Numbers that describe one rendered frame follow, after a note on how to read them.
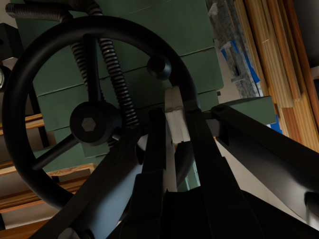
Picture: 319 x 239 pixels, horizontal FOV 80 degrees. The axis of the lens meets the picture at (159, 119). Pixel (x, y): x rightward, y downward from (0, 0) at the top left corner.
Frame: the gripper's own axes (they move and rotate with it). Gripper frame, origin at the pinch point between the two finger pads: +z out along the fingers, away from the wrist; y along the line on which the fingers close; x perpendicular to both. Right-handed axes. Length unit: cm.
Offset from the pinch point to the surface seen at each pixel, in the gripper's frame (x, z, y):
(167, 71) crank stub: 3.3, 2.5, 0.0
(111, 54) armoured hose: 6.1, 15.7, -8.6
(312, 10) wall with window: -7, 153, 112
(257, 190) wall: -243, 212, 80
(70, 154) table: -13.2, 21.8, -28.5
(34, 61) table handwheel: 8.2, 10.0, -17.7
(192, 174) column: -47, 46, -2
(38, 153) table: -11.4, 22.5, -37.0
